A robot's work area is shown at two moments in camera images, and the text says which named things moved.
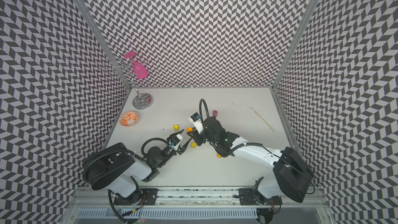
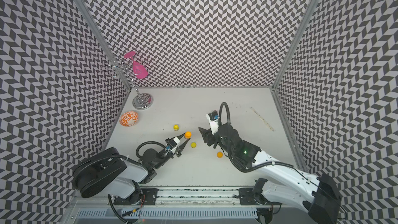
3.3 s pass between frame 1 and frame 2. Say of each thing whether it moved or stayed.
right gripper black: moved
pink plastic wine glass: stayed
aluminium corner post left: stayed
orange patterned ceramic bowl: stayed
